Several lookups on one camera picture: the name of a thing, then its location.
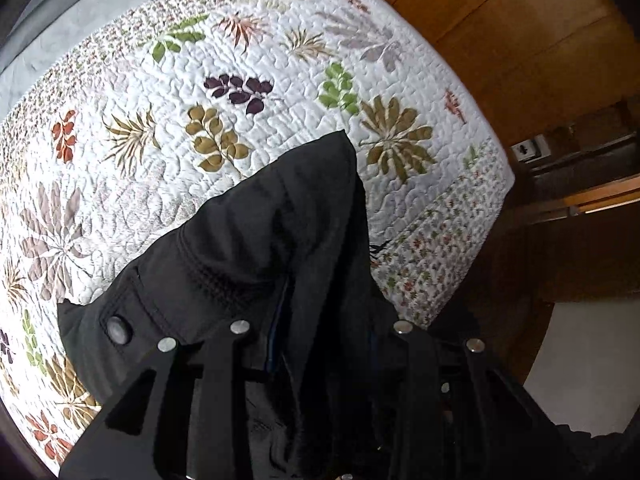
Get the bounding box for black pants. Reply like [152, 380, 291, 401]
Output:
[58, 132, 398, 479]

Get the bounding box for floral quilted bedspread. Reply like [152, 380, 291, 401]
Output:
[1, 0, 514, 478]

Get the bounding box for wooden wardrobe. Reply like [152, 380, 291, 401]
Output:
[385, 0, 639, 146]

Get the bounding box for white wall socket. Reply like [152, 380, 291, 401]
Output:
[511, 134, 551, 164]

